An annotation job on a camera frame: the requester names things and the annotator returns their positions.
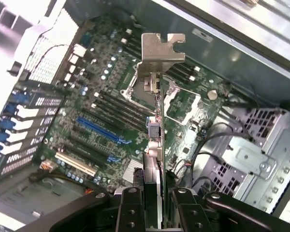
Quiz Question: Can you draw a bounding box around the white expansion slot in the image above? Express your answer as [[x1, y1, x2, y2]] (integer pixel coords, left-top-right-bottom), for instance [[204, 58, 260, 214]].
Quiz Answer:
[[54, 151, 98, 177]]

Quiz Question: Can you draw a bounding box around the metal disk bay cage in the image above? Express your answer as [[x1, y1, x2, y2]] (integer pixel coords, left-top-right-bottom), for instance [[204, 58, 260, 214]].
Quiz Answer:
[[190, 106, 290, 215]]

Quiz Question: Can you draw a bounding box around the yellow black power wire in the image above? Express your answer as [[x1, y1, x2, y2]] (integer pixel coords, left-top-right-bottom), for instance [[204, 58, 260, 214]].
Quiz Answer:
[[29, 160, 90, 194]]

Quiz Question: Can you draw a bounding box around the blue expansion slot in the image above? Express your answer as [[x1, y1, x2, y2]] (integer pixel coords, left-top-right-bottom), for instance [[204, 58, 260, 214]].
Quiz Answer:
[[76, 116, 131, 145]]

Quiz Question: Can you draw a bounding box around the CPU socket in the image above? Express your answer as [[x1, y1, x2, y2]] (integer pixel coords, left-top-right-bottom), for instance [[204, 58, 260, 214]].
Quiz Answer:
[[120, 61, 182, 114]]

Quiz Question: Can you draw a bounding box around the grey power supply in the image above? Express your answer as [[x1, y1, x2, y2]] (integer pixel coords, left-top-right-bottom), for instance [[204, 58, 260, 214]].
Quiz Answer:
[[0, 166, 92, 232]]

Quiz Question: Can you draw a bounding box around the metal socket cover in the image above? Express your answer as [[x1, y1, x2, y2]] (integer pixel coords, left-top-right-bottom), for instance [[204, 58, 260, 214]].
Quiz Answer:
[[163, 79, 205, 126]]

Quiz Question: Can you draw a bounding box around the green motherboard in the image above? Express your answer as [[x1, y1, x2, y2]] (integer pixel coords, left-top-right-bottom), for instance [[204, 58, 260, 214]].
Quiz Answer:
[[37, 14, 232, 194]]

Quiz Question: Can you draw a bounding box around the open black PC case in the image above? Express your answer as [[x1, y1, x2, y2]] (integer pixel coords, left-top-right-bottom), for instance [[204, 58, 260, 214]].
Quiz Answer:
[[0, 0, 290, 232]]

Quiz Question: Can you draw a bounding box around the silver chipset heatsink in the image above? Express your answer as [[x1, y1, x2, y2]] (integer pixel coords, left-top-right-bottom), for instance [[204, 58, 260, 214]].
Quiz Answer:
[[122, 159, 145, 183]]

